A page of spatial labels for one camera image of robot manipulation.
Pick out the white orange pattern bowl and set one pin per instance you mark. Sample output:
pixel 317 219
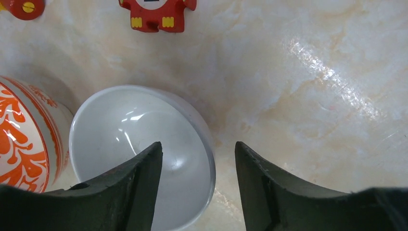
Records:
pixel 34 131

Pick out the colourful toy block car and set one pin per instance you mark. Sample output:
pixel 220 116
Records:
pixel 23 9

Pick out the small white bowl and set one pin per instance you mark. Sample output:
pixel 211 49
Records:
pixel 117 123

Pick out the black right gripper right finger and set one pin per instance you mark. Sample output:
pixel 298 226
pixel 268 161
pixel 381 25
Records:
pixel 275 200

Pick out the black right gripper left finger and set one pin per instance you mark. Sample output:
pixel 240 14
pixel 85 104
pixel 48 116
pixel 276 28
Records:
pixel 121 199

